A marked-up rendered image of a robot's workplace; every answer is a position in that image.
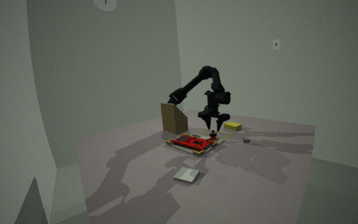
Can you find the black tyre with grey wheel rim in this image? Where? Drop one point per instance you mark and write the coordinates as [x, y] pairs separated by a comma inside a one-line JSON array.
[[212, 134]]

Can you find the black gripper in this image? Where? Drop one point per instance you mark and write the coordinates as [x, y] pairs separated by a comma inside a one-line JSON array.
[[221, 117]]

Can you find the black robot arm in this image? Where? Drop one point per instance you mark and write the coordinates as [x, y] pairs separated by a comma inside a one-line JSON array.
[[218, 96]]

